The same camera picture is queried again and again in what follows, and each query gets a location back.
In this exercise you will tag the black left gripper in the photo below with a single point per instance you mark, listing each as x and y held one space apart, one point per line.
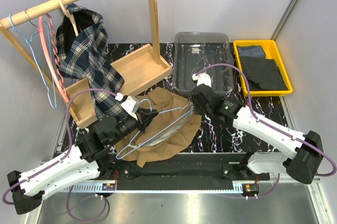
145 117

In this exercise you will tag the blue grey folded cloth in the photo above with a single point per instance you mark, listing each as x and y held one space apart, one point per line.
251 51

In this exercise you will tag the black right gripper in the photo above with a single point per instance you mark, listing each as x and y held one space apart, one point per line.
197 111

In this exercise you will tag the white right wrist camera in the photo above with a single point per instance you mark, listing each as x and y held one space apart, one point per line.
202 79

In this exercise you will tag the grey plastic bin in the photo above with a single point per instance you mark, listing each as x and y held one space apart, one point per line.
193 52

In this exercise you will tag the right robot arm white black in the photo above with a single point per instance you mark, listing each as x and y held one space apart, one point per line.
299 155

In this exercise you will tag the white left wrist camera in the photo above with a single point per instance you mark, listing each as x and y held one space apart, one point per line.
129 103

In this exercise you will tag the pink plastic hanger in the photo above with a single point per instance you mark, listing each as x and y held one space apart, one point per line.
51 55

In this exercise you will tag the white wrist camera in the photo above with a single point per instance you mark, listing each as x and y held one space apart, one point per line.
202 79
129 103

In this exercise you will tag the tan brown garment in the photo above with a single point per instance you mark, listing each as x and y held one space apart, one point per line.
168 129

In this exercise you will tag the wooden clothes rack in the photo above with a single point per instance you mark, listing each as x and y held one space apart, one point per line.
141 69

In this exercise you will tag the aluminium mounting rail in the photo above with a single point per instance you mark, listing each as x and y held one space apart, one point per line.
163 185

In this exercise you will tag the dark grey folded cloth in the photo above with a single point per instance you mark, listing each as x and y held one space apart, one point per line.
262 74

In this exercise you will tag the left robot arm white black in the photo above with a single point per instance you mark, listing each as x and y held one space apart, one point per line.
86 159

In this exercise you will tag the light wooden hanger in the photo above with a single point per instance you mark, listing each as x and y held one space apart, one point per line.
70 16

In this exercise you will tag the navy plaid skirt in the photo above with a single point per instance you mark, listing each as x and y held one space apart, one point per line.
84 56

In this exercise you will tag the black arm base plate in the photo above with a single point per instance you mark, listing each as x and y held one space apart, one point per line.
224 166

